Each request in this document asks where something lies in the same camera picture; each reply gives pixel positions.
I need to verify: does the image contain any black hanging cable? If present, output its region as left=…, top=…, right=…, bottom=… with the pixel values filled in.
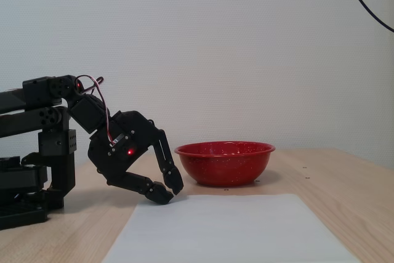
left=343, top=0, right=394, bottom=33

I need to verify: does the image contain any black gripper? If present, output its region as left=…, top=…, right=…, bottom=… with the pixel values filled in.
left=87, top=110, right=185, bottom=205

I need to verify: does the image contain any white paper sheet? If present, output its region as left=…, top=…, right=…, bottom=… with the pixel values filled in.
left=101, top=193, right=360, bottom=263

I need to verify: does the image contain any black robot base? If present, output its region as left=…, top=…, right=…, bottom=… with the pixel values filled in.
left=0, top=152, right=65, bottom=232

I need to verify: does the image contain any red speckled bowl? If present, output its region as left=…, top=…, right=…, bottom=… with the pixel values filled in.
left=174, top=141, right=276, bottom=187

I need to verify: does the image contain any red white servo wire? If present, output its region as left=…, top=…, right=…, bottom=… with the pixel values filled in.
left=75, top=75, right=116, bottom=147

